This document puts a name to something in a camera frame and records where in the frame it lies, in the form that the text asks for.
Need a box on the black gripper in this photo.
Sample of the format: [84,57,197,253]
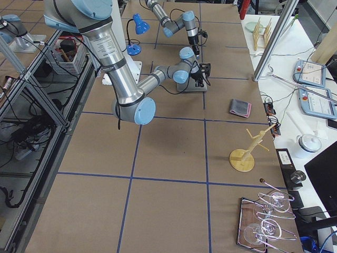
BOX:
[187,34,200,58]
[191,63,208,88]

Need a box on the grey laptop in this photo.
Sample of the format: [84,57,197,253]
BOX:
[176,78,207,92]

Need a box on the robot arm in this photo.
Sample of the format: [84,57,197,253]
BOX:
[44,1,209,125]
[145,1,200,59]

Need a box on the folded grey cloth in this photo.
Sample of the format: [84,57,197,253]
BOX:
[229,99,252,118]

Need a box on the green plate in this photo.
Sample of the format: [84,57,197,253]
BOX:
[244,22,263,33]

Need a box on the blue desk lamp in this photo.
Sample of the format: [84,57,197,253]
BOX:
[126,13,150,56]

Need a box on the wooden dish rack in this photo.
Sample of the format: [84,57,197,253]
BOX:
[252,18,272,51]

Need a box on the wooden mug tree stand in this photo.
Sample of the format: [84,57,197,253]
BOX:
[229,123,275,172]

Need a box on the far teach pendant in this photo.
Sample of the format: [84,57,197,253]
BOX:
[293,60,326,87]

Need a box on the teach pendant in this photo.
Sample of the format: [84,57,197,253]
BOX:
[299,85,336,120]
[293,60,326,87]

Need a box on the near teach pendant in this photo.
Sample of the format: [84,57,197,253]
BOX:
[299,85,336,120]

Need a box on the white kettle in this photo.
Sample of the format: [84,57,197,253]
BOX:
[292,134,322,159]

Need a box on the white plastic basket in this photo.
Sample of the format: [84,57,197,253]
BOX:
[48,37,86,75]

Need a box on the black monitor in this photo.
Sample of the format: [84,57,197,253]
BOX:
[304,142,336,216]

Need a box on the wine glass rack tray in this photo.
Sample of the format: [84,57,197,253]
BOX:
[236,178,297,252]

